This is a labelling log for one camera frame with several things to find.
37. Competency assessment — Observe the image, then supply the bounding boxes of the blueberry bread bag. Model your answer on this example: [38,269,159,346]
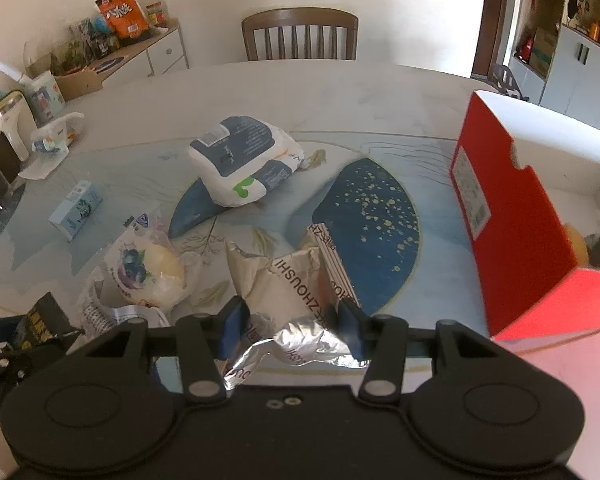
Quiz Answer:
[104,209,202,314]

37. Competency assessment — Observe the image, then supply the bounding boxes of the beige foil snack bag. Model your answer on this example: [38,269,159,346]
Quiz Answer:
[223,222,367,390]

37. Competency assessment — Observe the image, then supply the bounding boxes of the white blue tissue pack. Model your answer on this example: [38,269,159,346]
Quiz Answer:
[189,116,306,208]

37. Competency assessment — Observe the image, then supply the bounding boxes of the yellow plush toy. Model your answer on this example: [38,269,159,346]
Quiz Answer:
[562,223,590,268]

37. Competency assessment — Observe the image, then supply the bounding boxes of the small dark wrapper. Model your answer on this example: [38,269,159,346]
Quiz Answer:
[584,233,600,269]

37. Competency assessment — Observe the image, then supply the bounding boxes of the white printed plastic pouch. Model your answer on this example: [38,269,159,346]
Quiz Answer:
[78,280,170,339]

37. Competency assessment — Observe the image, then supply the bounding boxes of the small light blue carton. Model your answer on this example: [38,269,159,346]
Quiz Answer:
[48,181,102,242]

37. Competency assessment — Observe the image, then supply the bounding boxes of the red cardboard shoe box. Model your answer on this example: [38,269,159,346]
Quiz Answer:
[450,91,600,340]

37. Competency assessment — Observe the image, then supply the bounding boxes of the crumpled white tissue pack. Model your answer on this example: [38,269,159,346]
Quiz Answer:
[18,112,85,181]

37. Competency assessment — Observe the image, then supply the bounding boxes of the wooden tray box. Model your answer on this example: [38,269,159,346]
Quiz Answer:
[55,67,102,102]

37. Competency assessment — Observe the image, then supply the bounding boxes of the black phone stand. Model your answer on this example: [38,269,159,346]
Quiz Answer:
[488,63,530,102]

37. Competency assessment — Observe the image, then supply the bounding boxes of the white side cabinet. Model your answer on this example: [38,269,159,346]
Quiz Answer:
[86,18,188,89]

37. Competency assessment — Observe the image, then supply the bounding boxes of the far wooden chair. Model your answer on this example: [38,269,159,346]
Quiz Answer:
[242,6,358,61]

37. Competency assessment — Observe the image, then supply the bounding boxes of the orange chip bag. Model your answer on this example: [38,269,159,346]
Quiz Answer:
[95,0,150,44]

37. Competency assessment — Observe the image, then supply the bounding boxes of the white wall cabinets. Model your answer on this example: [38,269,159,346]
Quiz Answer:
[508,0,600,129]

